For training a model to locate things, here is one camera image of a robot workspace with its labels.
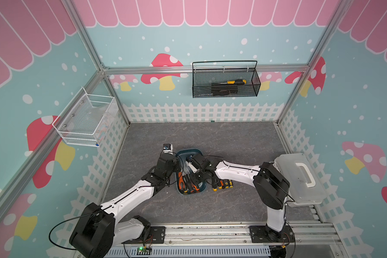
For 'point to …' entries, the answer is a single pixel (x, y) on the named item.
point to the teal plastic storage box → (185, 185)
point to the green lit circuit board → (143, 251)
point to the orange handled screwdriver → (181, 180)
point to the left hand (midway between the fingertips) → (177, 160)
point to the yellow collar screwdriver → (226, 183)
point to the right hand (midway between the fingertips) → (192, 178)
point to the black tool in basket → (222, 92)
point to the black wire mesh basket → (223, 79)
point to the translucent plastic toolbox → (306, 187)
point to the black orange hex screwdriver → (195, 187)
